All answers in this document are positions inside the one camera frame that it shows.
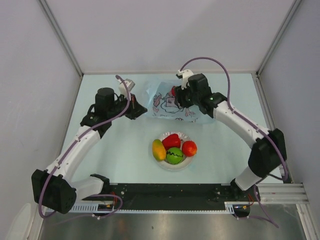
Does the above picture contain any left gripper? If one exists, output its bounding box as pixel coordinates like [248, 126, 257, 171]
[107, 92, 147, 120]

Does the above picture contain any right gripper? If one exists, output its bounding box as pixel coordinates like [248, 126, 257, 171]
[172, 83, 200, 111]

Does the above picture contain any red apple toy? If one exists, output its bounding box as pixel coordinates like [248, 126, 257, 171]
[171, 86, 176, 97]

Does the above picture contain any light blue plastic bag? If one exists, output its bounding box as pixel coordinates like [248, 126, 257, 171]
[143, 78, 215, 125]

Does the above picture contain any red bell pepper toy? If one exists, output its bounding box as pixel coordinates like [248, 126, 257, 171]
[162, 133, 181, 151]

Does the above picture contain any yellow orange mango toy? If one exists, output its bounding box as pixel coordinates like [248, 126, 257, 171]
[152, 139, 167, 162]

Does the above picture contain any orange red tomato toy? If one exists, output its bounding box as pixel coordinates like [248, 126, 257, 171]
[181, 140, 198, 157]

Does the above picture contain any green watermelon toy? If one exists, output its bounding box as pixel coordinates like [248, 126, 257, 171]
[166, 147, 184, 165]

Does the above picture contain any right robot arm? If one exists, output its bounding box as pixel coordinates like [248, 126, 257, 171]
[173, 70, 287, 201]

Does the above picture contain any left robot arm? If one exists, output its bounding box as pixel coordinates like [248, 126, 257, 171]
[31, 87, 148, 214]

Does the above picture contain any white paper plate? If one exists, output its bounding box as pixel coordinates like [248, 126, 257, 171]
[151, 131, 198, 171]

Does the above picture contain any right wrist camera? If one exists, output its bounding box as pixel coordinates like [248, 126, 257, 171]
[176, 69, 194, 90]

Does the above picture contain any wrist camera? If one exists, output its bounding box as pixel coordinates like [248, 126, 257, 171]
[118, 78, 136, 97]
[176, 69, 194, 90]

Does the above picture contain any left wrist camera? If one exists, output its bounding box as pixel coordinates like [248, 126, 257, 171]
[118, 78, 136, 97]

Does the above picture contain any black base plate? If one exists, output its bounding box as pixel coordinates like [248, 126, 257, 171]
[81, 182, 261, 211]

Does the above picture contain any white cable duct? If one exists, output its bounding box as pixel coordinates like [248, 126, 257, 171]
[46, 201, 238, 215]

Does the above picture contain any aluminium rail frame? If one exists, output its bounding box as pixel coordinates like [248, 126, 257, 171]
[36, 183, 311, 205]

